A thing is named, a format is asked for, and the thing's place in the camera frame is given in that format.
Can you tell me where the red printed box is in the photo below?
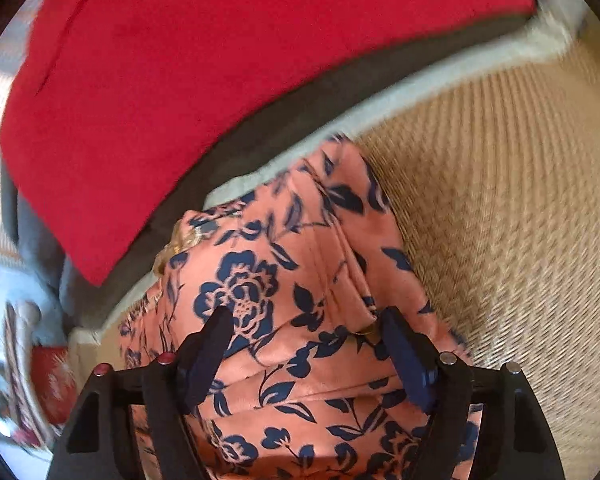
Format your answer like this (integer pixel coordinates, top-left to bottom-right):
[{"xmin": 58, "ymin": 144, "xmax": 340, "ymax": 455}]
[{"xmin": 29, "ymin": 346, "xmax": 79, "ymax": 427}]

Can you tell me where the red cushion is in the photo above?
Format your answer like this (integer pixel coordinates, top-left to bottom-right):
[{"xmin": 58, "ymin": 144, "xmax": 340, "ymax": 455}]
[{"xmin": 0, "ymin": 0, "xmax": 539, "ymax": 288}]

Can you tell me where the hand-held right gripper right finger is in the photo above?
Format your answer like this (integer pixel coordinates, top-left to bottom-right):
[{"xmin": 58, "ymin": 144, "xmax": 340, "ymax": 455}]
[{"xmin": 380, "ymin": 307, "xmax": 565, "ymax": 480}]

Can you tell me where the dark leather sofa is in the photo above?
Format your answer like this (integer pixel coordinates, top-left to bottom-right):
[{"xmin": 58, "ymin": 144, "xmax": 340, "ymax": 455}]
[{"xmin": 10, "ymin": 0, "xmax": 546, "ymax": 333}]

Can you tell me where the orange floral pillow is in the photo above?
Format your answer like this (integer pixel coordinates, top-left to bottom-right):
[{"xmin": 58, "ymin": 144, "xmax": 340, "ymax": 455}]
[{"xmin": 117, "ymin": 132, "xmax": 485, "ymax": 480}]

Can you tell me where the woven straw mat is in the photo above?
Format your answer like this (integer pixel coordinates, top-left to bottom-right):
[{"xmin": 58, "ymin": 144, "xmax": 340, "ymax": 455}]
[{"xmin": 70, "ymin": 0, "xmax": 600, "ymax": 463}]

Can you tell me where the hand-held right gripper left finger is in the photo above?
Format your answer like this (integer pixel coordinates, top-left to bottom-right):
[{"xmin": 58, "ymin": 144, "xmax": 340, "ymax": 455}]
[{"xmin": 46, "ymin": 305, "xmax": 235, "ymax": 480}]

